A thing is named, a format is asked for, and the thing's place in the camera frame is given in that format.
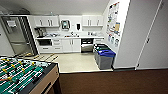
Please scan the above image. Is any white two-door base cabinet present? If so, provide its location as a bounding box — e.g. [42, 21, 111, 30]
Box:
[61, 38, 82, 54]

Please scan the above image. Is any grey bin black lid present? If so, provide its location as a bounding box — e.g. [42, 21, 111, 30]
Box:
[92, 42, 109, 58]

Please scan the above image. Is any white drawer stack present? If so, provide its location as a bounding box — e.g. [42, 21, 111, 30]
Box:
[93, 38, 105, 46]
[52, 38, 64, 54]

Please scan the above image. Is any grey bin blue lid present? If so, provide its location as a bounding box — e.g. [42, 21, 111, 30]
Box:
[98, 49, 117, 71]

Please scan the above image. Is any white wide drawer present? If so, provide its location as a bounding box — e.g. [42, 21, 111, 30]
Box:
[38, 45, 54, 55]

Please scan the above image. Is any black built-in microwave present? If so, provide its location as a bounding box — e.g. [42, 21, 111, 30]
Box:
[38, 39, 54, 47]

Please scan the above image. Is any green field foosball table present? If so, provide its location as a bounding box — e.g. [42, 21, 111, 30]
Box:
[0, 56, 63, 94]

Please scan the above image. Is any dark refrigerator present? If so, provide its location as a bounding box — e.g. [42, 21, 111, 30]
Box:
[0, 14, 38, 58]

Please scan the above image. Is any white door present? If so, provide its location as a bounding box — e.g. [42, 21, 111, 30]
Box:
[135, 0, 168, 71]

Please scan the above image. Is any small blue wall notice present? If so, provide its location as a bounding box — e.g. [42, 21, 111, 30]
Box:
[106, 33, 112, 43]

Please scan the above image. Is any white wall cabinet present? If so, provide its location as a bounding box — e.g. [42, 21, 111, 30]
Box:
[81, 15, 105, 28]
[33, 15, 61, 29]

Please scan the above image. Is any small teal wall notice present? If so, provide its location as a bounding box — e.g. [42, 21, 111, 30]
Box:
[110, 34, 116, 45]

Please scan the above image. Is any black and white wall notice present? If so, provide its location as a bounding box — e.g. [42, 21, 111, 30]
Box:
[114, 37, 121, 48]

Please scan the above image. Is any cork notice board blue frame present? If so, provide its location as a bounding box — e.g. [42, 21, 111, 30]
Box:
[113, 21, 122, 36]

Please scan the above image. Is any dark door handle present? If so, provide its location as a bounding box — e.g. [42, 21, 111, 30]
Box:
[144, 37, 151, 44]

